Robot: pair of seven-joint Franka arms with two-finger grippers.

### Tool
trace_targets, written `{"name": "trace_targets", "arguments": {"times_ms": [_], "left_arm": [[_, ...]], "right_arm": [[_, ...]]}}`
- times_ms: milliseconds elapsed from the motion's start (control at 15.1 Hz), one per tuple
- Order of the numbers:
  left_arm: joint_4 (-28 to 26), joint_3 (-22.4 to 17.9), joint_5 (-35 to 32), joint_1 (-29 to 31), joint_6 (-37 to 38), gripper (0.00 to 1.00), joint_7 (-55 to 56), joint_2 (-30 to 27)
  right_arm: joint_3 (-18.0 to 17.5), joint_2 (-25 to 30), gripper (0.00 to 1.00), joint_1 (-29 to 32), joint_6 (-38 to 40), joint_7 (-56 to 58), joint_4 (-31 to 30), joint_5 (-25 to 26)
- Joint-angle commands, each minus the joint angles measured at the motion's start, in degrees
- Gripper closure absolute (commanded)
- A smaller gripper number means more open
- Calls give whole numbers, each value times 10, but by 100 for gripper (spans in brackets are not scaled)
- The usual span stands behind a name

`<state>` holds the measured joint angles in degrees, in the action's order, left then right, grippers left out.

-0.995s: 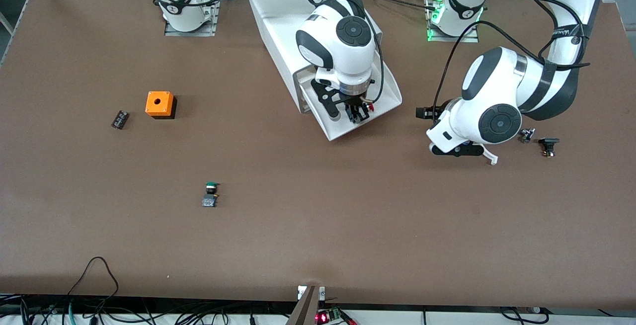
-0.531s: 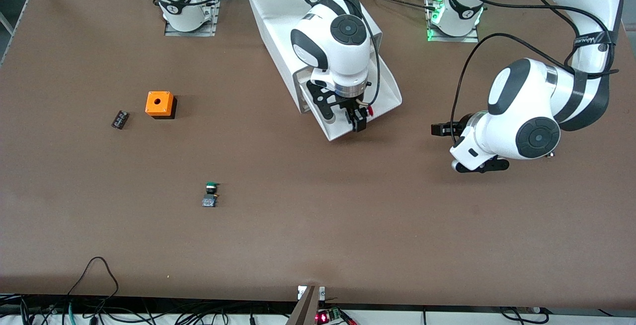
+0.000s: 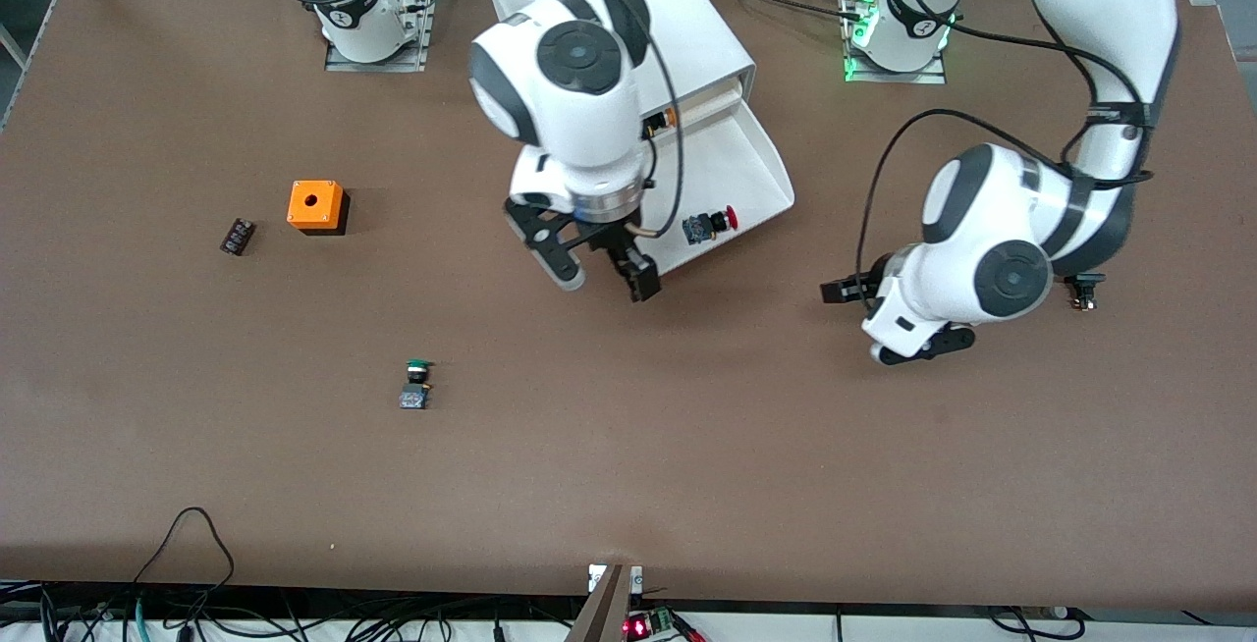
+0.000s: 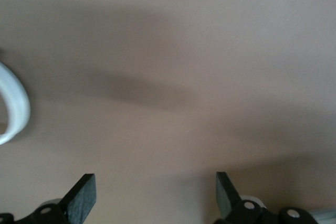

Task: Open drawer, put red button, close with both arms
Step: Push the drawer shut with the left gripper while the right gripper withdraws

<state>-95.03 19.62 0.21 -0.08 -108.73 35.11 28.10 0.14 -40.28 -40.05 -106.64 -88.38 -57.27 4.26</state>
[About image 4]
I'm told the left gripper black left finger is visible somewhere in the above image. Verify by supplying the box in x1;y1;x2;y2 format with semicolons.
18;173;97;224

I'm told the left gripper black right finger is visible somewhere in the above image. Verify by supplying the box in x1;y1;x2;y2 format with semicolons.
214;172;264;224

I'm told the white half-ring clamp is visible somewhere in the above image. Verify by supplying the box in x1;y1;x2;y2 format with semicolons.
0;60;32;146

